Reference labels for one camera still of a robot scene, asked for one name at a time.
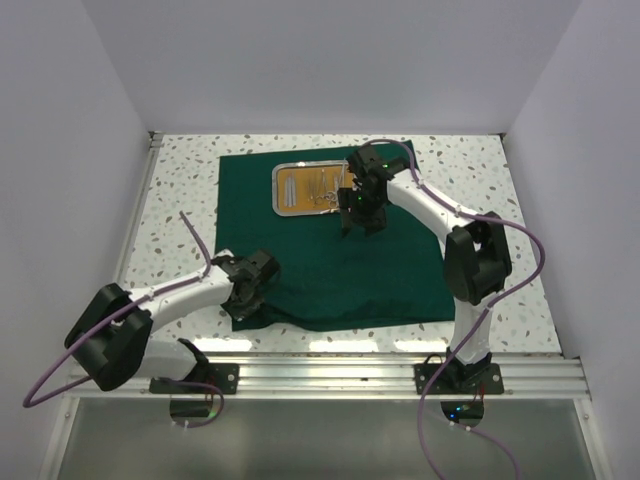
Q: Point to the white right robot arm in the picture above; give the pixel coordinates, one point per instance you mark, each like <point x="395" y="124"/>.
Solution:
<point x="476" y="261"/>

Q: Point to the steel forceps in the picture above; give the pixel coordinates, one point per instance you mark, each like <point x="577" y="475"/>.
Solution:
<point x="314" y="184"/>

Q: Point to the steel surgical scissors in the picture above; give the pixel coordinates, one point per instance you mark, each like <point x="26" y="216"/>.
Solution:
<point x="327" y="195"/>

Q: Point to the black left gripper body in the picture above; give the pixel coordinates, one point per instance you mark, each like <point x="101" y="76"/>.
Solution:
<point x="239" y="309"/>

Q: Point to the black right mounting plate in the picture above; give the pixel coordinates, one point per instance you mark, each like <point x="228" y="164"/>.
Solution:
<point x="459" y="380"/>

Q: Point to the steel instrument tray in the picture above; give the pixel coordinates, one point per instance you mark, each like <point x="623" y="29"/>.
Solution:
<point x="300" y="212"/>

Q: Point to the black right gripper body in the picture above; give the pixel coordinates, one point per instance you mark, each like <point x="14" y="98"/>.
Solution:
<point x="358" y="199"/>

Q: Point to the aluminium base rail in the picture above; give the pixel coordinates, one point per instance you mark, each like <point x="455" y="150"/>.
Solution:
<point x="396" y="377"/>

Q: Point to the dark green surgical cloth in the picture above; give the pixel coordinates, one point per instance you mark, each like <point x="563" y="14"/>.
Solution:
<point x="328" y="282"/>

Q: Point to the steel hemostat clamp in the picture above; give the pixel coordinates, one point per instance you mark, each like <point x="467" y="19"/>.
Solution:
<point x="336" y="180"/>

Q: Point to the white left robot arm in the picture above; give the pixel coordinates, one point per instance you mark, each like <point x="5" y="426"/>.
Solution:
<point x="112" y="340"/>

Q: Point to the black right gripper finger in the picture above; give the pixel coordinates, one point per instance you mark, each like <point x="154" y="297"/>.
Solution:
<point x="346" y="220"/>
<point x="374" y="223"/>

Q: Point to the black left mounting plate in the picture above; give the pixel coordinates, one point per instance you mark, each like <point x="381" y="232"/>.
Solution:
<point x="224" y="376"/>

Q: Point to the black mounting plate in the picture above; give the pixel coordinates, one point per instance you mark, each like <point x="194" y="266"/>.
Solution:
<point x="224" y="376"/>
<point x="459" y="380"/>

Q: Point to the yellow tray liner mat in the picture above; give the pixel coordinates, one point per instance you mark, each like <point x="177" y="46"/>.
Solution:
<point x="305" y="190"/>

